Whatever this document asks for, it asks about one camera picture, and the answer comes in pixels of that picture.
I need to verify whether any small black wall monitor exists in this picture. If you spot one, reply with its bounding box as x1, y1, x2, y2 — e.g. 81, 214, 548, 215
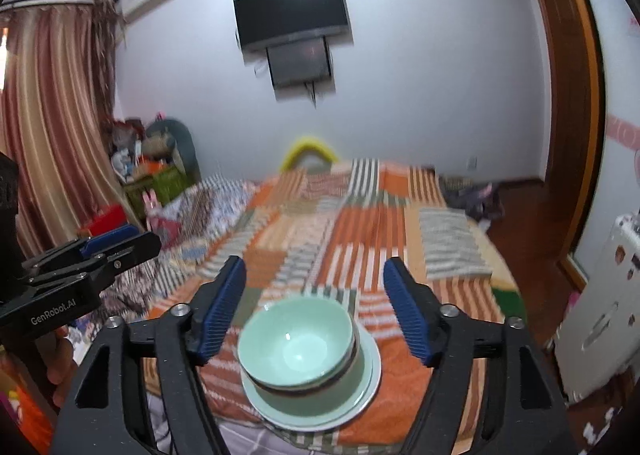
266, 37, 334, 89

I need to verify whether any dark backpack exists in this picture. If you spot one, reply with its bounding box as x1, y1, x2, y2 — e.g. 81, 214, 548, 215
439, 177, 503, 220

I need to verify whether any pile of assorted toys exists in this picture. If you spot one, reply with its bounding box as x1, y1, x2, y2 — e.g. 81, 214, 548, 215
107, 119, 148, 186

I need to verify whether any orange striped blanket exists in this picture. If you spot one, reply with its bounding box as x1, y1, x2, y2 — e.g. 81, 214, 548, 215
142, 159, 526, 452

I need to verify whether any striped brown curtain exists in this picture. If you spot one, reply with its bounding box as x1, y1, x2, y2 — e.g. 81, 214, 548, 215
0, 0, 133, 258

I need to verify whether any yellow foam arch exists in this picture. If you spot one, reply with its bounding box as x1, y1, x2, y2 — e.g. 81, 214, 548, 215
279, 136, 341, 173

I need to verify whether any curtain rod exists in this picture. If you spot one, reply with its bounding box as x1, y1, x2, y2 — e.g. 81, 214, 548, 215
0, 0, 98, 12

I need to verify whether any orange printed bag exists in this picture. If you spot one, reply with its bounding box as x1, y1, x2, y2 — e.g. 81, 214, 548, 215
0, 375, 53, 443

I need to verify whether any black wall television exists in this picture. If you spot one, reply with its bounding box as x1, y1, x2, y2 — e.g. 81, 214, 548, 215
232, 0, 351, 54

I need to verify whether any white appliance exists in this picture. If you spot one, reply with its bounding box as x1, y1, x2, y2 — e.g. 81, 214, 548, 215
555, 212, 640, 403

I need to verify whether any patterned patchwork quilt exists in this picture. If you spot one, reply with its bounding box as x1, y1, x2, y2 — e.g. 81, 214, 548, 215
65, 174, 258, 333

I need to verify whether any light green plate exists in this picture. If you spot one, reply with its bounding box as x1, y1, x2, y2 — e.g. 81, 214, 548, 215
241, 330, 382, 428

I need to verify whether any person's left hand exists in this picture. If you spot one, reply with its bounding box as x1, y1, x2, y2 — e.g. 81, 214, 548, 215
47, 329, 83, 408

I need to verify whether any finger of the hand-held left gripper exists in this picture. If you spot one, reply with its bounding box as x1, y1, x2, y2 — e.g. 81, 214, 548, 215
27, 231, 162, 288
22, 224, 142, 271

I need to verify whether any green storage box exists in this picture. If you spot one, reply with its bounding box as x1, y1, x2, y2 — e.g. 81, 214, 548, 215
125, 167, 193, 206

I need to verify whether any white wardrobe sliding door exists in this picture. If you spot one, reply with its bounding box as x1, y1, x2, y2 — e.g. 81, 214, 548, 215
560, 0, 640, 278

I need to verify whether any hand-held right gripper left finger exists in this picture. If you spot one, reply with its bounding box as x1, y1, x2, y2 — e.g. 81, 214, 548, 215
54, 255, 247, 455

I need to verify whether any wooden door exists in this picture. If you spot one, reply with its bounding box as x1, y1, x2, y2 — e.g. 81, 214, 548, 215
527, 0, 606, 286

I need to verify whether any green bowl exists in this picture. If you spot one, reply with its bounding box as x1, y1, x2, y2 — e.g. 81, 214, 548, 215
237, 297, 358, 386

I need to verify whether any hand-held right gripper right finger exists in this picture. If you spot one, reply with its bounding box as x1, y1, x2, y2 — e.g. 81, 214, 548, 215
382, 256, 576, 455

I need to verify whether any red box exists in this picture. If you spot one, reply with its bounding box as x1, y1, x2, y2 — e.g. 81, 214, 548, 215
82, 205, 128, 236

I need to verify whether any grey checked bedsheet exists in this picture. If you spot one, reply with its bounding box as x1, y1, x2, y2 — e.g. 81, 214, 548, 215
145, 390, 306, 455

